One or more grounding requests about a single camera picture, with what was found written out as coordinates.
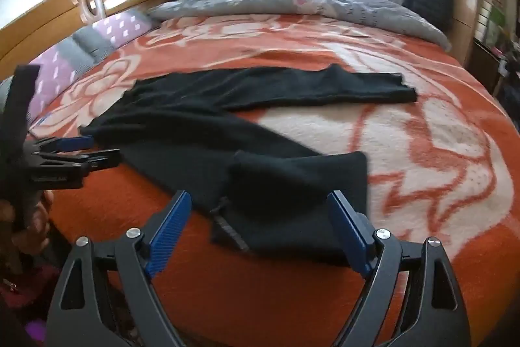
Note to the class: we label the person's left forearm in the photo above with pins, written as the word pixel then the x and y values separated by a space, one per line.
pixel 24 290

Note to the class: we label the grey patterned quilt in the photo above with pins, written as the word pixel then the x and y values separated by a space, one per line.
pixel 243 3

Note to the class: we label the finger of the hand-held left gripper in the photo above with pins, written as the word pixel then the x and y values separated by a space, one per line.
pixel 103 159
pixel 73 143

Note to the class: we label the orange floral blanket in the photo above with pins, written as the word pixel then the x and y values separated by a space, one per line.
pixel 406 152

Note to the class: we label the person's left hand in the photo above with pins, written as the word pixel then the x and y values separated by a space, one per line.
pixel 38 227

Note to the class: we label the cluttered dark shelf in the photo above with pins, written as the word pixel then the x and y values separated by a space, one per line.
pixel 493 30

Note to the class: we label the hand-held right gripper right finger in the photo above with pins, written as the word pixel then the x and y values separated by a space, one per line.
pixel 349 233

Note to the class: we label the wooden headboard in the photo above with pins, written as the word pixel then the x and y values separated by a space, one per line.
pixel 48 9

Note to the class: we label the purple grey quilted pad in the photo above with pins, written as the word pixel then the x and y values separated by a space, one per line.
pixel 122 26

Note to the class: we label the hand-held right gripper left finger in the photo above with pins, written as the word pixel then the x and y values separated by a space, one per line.
pixel 168 233

